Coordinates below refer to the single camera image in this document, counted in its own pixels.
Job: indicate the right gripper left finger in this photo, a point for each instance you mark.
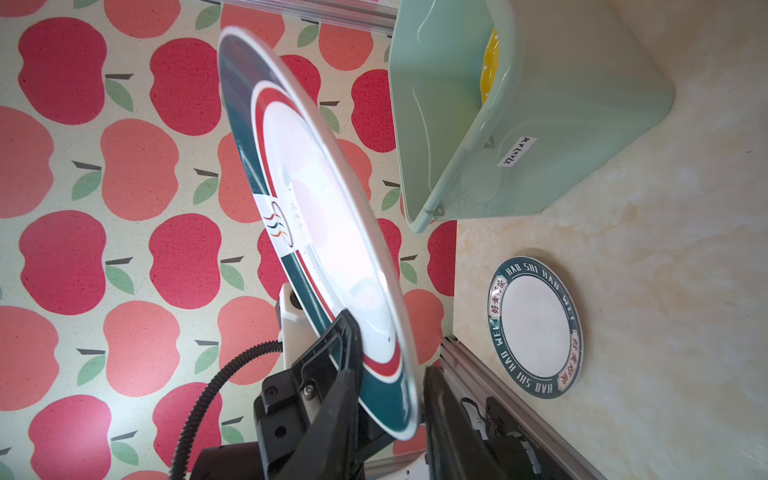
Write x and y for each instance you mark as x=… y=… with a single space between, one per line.
x=312 y=443

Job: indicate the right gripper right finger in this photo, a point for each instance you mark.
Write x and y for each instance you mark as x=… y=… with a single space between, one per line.
x=454 y=451

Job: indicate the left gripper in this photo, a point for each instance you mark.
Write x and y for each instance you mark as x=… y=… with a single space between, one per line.
x=328 y=374

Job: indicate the red and green ringed plate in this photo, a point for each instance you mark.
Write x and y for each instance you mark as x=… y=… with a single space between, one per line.
x=319 y=222

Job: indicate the yellow polka dot plate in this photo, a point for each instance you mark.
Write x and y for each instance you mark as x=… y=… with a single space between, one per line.
x=489 y=66

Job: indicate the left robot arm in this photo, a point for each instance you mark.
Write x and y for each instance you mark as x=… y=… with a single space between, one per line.
x=239 y=461

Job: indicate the mint green plastic bin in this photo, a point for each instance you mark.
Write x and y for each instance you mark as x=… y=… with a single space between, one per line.
x=573 y=88

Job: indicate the large green rim lettered plate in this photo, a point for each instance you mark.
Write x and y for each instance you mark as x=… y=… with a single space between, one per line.
x=534 y=327

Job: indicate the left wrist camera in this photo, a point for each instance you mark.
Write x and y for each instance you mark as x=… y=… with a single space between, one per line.
x=297 y=334

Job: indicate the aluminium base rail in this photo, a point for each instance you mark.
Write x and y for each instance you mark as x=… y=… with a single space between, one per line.
x=496 y=409

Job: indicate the left aluminium frame post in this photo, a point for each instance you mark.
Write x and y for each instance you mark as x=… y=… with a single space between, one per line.
x=374 y=16

